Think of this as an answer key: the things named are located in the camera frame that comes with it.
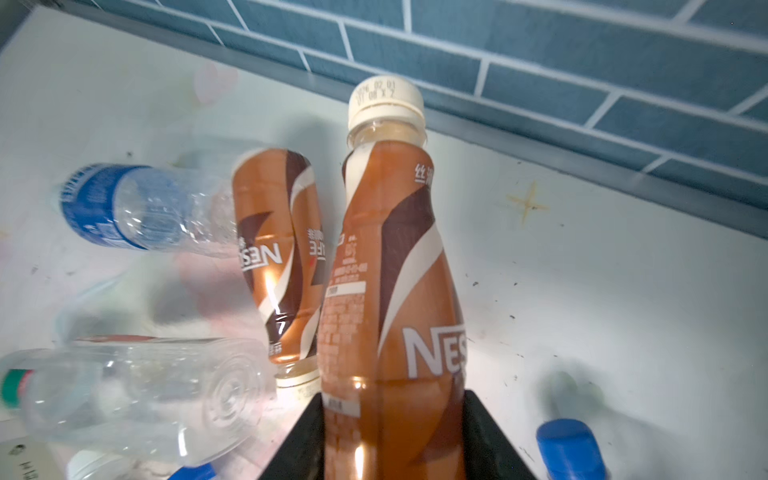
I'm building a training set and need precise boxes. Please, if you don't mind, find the brown nescafe bottle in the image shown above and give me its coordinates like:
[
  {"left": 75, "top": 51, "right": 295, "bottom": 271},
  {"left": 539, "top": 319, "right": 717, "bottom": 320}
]
[
  {"left": 232, "top": 148, "right": 328, "bottom": 404},
  {"left": 318, "top": 75, "right": 467, "bottom": 479}
]

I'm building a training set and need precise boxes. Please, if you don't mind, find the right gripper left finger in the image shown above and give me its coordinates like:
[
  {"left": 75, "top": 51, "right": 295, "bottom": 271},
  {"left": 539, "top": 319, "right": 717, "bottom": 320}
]
[{"left": 258, "top": 393, "right": 325, "bottom": 480}]

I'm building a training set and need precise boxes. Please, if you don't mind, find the clear bottle blue cap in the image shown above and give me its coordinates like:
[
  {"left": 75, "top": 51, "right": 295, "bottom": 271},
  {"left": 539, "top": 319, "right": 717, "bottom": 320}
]
[
  {"left": 536, "top": 419, "right": 609, "bottom": 480},
  {"left": 168, "top": 463, "right": 218, "bottom": 480}
]

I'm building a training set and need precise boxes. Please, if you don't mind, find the clear bottle blue label back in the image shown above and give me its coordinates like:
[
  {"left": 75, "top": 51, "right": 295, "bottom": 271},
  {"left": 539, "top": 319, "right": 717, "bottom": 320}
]
[{"left": 58, "top": 163, "right": 236, "bottom": 258}]

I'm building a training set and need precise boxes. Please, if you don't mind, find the clear bottle green red label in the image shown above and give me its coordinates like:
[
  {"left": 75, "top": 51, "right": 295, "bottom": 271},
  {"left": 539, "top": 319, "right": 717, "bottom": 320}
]
[{"left": 1, "top": 336, "right": 269, "bottom": 467}]

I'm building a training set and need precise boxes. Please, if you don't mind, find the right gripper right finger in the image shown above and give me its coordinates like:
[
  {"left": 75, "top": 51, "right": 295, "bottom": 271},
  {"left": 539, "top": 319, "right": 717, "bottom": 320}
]
[{"left": 463, "top": 390, "right": 536, "bottom": 480}]

